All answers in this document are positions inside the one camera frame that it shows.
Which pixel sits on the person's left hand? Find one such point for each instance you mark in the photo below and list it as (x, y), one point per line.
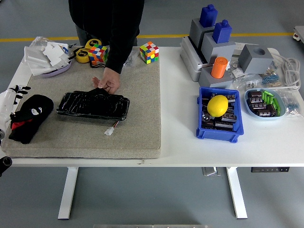
(111, 79)

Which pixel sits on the black panel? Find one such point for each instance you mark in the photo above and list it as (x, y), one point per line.
(95, 107)

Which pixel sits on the black rag with white marks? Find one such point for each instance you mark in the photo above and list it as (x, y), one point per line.
(28, 128)

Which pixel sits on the person's left forearm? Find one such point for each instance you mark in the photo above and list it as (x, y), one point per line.
(118, 57)

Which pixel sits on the clear bag of screws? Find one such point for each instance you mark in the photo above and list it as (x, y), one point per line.
(130, 60)

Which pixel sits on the colourful puzzle cube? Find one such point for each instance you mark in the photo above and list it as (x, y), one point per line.
(98, 54)
(149, 52)

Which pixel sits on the yellow tape measure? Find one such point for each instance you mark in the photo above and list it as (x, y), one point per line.
(82, 55)
(91, 43)

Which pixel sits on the purple tray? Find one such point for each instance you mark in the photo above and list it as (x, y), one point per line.
(57, 72)

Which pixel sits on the person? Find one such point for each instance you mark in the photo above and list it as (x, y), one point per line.
(107, 19)

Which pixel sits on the grey-brown mat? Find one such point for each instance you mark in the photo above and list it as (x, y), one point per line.
(95, 142)

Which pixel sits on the white plastic box lid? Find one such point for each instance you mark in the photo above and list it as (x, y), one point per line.
(35, 57)

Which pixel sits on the light grey case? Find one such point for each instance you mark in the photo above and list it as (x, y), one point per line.
(190, 61)

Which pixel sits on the clear crumpled plastic bag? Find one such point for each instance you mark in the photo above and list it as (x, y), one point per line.
(39, 42)

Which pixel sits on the grey block holder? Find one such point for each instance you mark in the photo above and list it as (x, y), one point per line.
(196, 31)
(218, 51)
(206, 79)

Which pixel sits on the orange cylinder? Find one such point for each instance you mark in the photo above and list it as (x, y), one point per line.
(219, 67)

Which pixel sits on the yellow lemon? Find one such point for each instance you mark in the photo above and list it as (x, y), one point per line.
(217, 105)

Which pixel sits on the blue plastic bottle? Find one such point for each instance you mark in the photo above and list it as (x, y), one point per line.
(208, 16)
(222, 32)

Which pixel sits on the blue plastic bin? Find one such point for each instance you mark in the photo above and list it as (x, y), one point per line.
(218, 136)

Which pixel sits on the white table leg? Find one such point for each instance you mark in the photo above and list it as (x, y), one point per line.
(67, 192)
(237, 192)

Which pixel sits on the small bag of white parts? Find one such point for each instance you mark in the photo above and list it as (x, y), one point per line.
(236, 70)

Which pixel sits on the white power strip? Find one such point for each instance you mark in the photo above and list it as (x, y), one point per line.
(238, 47)

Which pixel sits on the clear bag of metal parts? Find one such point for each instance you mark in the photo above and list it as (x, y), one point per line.
(247, 82)

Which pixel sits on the grey block with round hole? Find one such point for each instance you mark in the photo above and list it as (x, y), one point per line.
(254, 63)

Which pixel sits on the green battery cell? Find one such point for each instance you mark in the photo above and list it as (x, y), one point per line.
(270, 99)
(277, 107)
(264, 96)

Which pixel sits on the light blue dish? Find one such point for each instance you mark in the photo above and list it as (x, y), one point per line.
(263, 118)

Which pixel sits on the black table height controller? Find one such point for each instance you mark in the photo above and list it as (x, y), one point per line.
(270, 169)

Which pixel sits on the white cart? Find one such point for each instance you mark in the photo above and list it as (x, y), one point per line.
(299, 33)

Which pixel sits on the grey metal bracket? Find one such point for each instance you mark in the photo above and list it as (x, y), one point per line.
(210, 171)

